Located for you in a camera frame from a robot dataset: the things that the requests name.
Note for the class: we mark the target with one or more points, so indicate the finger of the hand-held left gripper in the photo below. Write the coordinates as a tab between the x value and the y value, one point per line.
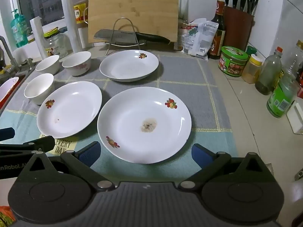
46	144
6	134

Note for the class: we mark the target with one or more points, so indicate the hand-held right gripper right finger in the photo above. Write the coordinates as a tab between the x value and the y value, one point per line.
201	155

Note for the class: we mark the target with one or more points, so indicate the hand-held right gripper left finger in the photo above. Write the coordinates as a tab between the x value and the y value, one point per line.
91	153

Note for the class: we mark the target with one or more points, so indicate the stained white fruit-print plate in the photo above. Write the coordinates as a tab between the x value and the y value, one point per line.
142	108

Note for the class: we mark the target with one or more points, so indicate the white floral bowl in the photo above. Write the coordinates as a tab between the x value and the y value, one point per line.
78	61

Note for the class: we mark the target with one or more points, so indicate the red and white bowl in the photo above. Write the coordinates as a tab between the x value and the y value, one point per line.
7	88

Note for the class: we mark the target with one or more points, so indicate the orange snack packet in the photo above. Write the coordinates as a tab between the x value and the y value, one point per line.
4	217

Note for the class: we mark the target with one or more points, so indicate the grey checked dish mat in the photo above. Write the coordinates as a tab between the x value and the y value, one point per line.
180	75

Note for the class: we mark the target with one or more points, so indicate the steel faucet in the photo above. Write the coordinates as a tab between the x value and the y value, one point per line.
3	45

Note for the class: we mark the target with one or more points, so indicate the yellow-lid spice jar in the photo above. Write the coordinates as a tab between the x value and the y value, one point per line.
251	73

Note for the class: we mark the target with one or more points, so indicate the green-label plastic bottle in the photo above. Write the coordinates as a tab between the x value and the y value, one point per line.
280	99

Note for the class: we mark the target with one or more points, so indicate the glass jar with yellow lid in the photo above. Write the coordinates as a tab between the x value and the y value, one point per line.
55	47

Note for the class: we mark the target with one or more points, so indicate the green round tin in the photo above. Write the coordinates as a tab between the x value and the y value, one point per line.
233	61

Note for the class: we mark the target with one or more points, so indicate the white box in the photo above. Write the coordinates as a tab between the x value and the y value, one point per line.
296	120

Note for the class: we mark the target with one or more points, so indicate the short plastic wrap roll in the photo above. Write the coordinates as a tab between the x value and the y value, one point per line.
37	37

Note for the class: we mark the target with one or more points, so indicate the red-cap glass bottle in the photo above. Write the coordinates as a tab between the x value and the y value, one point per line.
267	75

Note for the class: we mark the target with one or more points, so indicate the green dish soap bottle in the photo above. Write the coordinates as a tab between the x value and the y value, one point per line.
19	30

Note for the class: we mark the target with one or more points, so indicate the dark sauce bottle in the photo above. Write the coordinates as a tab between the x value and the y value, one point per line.
216	40

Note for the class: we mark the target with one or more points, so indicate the green-lid jar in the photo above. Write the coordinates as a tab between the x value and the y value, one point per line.
251	50

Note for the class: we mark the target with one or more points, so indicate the blue box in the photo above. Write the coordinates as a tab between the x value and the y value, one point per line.
64	29

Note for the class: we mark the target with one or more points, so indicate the white plastic packet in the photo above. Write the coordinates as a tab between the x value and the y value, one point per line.
201	37

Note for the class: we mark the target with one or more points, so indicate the red printed packet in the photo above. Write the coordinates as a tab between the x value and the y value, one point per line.
182	33

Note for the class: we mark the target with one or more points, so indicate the brown knife block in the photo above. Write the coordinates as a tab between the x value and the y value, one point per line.
236	28

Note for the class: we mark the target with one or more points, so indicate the yellow-cap clear bottle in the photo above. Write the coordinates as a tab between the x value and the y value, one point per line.
296	59

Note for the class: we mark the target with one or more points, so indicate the large cooking oil bottle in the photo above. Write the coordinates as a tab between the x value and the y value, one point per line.
79	11

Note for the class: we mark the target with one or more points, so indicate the bamboo cutting board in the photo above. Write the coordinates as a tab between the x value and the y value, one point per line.
132	4

